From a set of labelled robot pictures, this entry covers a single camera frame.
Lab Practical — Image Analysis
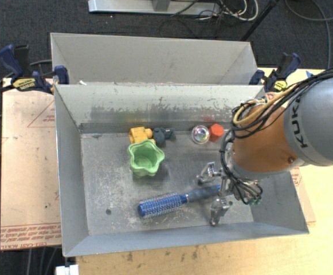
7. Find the brown cardboard board red print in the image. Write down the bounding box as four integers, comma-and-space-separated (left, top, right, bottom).
0, 77, 318, 252

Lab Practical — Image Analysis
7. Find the yellow toy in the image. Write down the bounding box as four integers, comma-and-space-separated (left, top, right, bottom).
128, 126, 156, 146

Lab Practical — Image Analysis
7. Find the blue hairbrush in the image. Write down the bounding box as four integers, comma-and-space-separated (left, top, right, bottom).
137, 184, 223, 220

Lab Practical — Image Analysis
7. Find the shiny clear ball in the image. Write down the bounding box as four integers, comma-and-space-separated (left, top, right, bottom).
191, 124, 211, 146

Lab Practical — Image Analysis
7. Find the dark grey toy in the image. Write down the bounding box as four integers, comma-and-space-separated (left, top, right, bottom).
151, 127, 177, 148

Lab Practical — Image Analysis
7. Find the grey metal bin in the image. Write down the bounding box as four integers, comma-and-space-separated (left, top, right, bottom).
50, 32, 311, 258

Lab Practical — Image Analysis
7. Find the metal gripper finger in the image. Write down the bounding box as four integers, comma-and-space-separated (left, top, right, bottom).
209, 197, 234, 227
197, 161, 224, 186

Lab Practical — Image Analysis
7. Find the red-orange faceted block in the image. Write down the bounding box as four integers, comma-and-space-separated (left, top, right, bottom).
209, 123, 225, 143

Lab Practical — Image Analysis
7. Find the green flower-shaped cup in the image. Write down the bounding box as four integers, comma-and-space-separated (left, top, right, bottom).
127, 139, 166, 178

